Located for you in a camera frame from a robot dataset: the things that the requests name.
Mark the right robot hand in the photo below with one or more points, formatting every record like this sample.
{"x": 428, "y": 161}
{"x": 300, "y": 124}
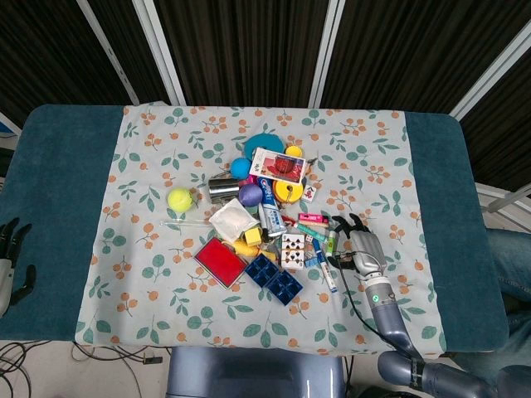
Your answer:
{"x": 369, "y": 253}

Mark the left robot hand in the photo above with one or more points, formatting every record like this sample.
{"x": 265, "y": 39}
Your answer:
{"x": 6, "y": 273}

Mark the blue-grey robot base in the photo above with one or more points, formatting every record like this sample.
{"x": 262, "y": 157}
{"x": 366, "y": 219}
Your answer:
{"x": 253, "y": 373}

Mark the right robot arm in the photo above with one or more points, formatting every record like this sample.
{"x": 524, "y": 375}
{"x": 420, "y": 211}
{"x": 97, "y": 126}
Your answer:
{"x": 386, "y": 315}

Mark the blue white marker pen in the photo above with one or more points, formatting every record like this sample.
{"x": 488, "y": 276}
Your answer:
{"x": 325, "y": 267}

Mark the blue binder clips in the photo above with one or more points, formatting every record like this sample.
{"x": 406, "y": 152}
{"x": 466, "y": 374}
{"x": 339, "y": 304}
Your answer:
{"x": 310, "y": 262}

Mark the small white dice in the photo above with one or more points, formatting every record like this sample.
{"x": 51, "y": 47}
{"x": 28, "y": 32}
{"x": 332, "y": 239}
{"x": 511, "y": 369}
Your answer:
{"x": 310, "y": 239}

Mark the banded playing card deck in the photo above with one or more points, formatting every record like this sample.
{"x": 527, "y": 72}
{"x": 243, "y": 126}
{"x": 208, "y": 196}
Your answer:
{"x": 293, "y": 250}

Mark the white mahjong tile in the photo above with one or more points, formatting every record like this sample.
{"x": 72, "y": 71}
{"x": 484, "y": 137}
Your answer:
{"x": 310, "y": 193}

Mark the teal velvet table cover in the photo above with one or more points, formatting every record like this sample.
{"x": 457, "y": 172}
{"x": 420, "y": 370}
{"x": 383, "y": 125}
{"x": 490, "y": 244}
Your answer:
{"x": 62, "y": 207}

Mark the blue four-cell tray block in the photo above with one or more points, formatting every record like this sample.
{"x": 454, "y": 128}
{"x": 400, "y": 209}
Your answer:
{"x": 285, "y": 288}

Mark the yellow round disc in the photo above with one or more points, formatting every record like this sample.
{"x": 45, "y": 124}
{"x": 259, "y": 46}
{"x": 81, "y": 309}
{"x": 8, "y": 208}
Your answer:
{"x": 286, "y": 191}

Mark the Crest toothpaste tube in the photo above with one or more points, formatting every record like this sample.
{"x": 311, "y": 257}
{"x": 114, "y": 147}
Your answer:
{"x": 271, "y": 211}

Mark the yellow foam cube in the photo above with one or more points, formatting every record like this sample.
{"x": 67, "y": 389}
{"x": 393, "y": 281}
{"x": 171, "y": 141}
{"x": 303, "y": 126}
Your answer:
{"x": 253, "y": 236}

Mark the yellow toy banana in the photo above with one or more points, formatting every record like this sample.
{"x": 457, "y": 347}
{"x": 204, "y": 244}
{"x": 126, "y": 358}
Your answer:
{"x": 245, "y": 249}

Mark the card pack with red picture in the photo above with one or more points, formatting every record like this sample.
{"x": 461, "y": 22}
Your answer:
{"x": 278, "y": 165}

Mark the small yellow round lid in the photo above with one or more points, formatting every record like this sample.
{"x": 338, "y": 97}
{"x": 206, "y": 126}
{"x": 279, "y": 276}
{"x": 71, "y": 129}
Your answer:
{"x": 293, "y": 151}

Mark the purple foam ball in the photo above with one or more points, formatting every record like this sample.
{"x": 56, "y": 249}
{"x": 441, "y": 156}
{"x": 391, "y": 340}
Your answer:
{"x": 250, "y": 195}

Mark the small magenta block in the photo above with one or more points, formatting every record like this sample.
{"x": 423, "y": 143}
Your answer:
{"x": 253, "y": 180}

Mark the floral print tablecloth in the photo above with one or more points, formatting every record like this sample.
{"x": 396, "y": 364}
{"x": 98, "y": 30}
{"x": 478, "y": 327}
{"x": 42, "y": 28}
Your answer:
{"x": 249, "y": 323}

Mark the white plastic pouch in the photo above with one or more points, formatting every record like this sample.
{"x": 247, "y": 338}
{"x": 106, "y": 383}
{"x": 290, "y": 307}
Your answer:
{"x": 230, "y": 219}

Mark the person's blue jeans leg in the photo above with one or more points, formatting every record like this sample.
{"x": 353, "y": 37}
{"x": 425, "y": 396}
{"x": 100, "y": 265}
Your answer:
{"x": 512, "y": 265}

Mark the red stamp pad case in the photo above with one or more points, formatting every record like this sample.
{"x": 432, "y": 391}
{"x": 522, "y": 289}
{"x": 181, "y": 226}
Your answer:
{"x": 220, "y": 261}

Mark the blue foam ball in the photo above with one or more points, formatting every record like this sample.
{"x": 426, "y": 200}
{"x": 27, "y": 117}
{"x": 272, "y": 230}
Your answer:
{"x": 241, "y": 168}

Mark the teal round pad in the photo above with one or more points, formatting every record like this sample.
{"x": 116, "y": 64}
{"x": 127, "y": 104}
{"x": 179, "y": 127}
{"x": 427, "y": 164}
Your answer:
{"x": 259, "y": 140}

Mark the shiny steel cup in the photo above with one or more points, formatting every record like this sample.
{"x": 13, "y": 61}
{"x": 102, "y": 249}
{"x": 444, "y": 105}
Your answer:
{"x": 222, "y": 190}

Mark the clear plastic tube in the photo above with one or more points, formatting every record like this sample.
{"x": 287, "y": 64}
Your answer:
{"x": 182, "y": 223}

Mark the yellow-green tennis ball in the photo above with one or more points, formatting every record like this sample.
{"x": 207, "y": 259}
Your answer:
{"x": 180, "y": 199}

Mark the white partition post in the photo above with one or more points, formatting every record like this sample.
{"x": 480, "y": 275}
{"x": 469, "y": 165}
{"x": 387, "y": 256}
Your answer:
{"x": 159, "y": 49}
{"x": 489, "y": 70}
{"x": 327, "y": 49}
{"x": 108, "y": 49}

